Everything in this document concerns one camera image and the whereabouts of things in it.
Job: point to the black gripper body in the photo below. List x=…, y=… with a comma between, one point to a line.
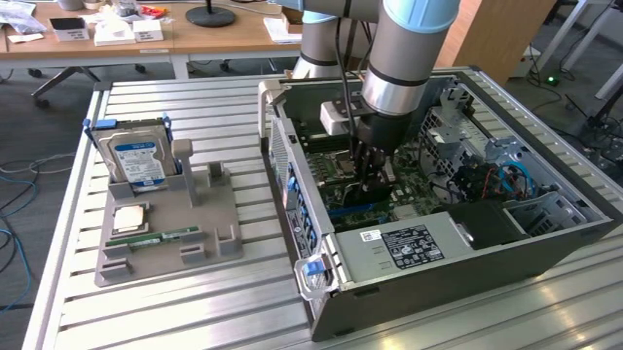
x=384, y=131

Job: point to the green graphics card black fan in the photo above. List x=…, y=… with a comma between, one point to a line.
x=355, y=201

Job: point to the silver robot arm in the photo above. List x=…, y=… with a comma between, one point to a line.
x=399, y=54

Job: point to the CPU socket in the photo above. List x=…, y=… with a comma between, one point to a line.
x=340, y=164

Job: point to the green motherboard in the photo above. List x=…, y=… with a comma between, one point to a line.
x=414, y=189

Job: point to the blue expansion slot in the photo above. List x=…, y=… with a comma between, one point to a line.
x=350, y=211

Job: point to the silver chipset heatsink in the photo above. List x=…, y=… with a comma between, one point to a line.
x=404, y=212

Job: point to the perforated metal disk bay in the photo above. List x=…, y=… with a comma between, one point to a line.
x=462, y=156

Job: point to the grey power supply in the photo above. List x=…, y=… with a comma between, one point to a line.
x=355, y=255

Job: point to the blue case latch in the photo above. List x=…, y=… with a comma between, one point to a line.
x=311, y=270

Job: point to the grey parts rack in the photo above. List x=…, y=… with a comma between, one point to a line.
x=210, y=215

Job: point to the white paper stack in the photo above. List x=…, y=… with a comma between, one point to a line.
x=279, y=33

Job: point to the open black PC case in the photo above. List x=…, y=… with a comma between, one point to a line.
x=438, y=291

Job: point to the wooden cabinet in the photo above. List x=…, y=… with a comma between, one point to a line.
x=506, y=36

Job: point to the grey sheet metal disk bay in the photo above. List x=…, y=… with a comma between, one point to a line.
x=550, y=208

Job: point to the black device green light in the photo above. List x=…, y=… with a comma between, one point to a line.
x=551, y=80

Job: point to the brown cardboard box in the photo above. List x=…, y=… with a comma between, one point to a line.
x=292, y=15

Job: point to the wooden desk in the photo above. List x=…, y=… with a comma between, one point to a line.
x=219, y=36

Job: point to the hard disk blue caddy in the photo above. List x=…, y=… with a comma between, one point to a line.
x=139, y=160

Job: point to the black round lamp base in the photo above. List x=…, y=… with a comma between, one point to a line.
x=210, y=18

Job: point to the green RAM stick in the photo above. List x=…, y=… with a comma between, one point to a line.
x=146, y=238

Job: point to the silver CPU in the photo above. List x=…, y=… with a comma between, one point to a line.
x=128, y=218

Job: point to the white box black label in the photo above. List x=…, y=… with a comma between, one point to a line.
x=148, y=34

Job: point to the red small item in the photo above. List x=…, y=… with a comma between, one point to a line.
x=155, y=12

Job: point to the white open cardboard box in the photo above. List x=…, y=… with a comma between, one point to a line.
x=114, y=38

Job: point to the grey caster leg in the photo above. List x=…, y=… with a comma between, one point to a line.
x=53, y=82

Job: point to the white box black top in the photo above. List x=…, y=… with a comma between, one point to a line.
x=71, y=34

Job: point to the beige tape roll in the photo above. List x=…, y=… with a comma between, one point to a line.
x=93, y=4

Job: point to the grey cup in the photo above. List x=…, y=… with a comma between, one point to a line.
x=71, y=4

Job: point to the white paper note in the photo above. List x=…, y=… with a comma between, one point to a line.
x=24, y=38

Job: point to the clear plastic bag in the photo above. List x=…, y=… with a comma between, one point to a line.
x=16, y=16

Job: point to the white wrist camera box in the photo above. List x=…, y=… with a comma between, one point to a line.
x=335, y=120

